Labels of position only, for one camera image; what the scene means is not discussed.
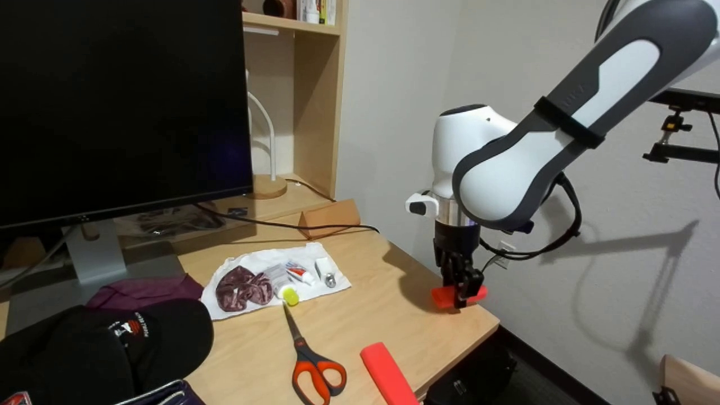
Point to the black cap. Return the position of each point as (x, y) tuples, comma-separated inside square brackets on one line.
[(94, 357)]

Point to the black computer monitor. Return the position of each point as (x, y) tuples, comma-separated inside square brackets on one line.
[(118, 106)]

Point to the white plastic bag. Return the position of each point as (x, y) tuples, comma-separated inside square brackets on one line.
[(252, 281)]

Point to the purple cloth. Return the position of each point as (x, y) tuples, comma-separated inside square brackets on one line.
[(137, 294)]

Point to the white desk lamp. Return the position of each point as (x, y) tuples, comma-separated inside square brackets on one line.
[(265, 181)]

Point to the wooden bookshelf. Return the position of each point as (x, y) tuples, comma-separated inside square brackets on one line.
[(294, 58)]

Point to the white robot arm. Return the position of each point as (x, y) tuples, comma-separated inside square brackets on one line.
[(492, 174)]

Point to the black camera stand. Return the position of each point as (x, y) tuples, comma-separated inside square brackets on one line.
[(687, 127)]

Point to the brown cardboard box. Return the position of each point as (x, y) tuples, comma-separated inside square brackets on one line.
[(328, 218)]

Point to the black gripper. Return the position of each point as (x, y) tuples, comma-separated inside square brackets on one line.
[(452, 253)]

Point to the orange handled scissors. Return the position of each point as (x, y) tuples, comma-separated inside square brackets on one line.
[(312, 373)]

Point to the yellow green ball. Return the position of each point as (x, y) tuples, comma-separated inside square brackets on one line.
[(288, 295)]

